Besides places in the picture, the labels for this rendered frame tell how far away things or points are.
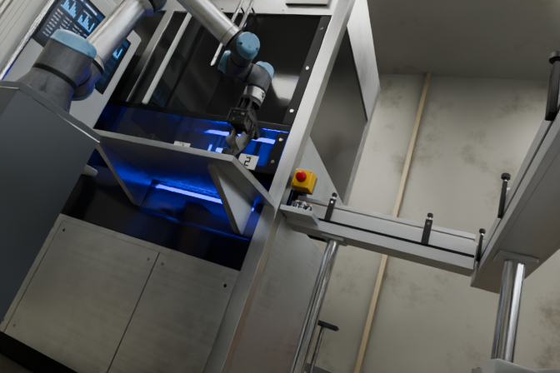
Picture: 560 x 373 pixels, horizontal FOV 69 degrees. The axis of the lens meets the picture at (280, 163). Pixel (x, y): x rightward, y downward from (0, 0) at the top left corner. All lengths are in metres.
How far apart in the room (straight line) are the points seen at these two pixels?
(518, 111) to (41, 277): 5.60
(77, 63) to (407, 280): 4.65
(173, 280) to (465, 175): 4.61
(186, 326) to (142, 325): 0.18
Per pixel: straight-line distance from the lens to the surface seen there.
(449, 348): 5.22
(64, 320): 1.90
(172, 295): 1.63
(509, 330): 1.22
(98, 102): 2.13
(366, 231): 1.55
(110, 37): 1.45
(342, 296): 5.42
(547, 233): 1.05
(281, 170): 1.59
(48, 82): 1.22
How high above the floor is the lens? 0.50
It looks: 19 degrees up
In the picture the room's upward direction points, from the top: 20 degrees clockwise
